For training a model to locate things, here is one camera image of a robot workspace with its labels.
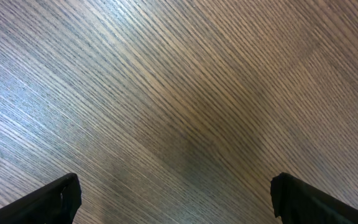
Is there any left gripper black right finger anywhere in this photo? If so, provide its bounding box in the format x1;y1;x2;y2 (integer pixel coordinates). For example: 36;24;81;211
270;172;358;224

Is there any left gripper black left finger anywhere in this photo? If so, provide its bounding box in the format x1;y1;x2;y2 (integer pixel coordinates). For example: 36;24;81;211
0;173;82;224

